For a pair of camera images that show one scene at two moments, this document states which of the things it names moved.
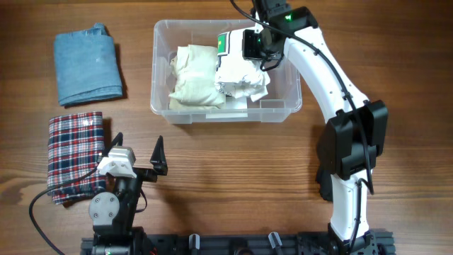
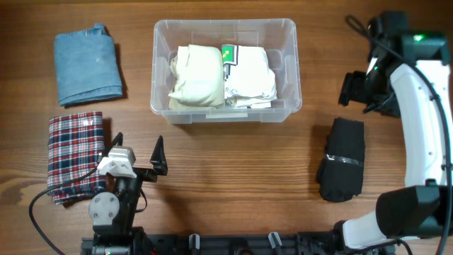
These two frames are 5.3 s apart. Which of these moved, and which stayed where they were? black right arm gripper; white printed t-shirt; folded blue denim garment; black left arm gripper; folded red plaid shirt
Moved: white printed t-shirt; black right arm gripper
Stayed: folded blue denim garment; folded red plaid shirt; black left arm gripper
